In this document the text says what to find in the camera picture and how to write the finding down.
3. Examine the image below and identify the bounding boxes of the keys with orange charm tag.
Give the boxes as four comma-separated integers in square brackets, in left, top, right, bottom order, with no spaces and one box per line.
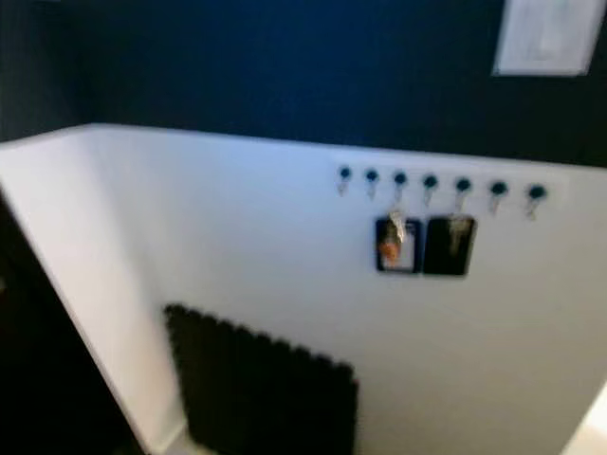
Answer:
[375,207,424,275]

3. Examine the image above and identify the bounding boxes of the dark door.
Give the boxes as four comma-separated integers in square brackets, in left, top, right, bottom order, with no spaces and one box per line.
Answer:
[0,194,145,455]

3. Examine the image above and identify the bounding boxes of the black foam puzzle mat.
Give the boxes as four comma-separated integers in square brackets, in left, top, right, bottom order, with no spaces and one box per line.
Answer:
[162,302,360,455]

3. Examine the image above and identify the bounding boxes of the silver key with black tag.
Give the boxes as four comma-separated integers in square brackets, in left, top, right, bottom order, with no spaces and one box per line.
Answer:
[423,213,478,279]

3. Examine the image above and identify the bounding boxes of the white wall hook rack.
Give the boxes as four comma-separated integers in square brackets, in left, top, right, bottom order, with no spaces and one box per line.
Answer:
[332,155,572,208]

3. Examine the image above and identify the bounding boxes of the white wall switch plate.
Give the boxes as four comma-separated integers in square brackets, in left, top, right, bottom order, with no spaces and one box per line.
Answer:
[492,0,607,78]

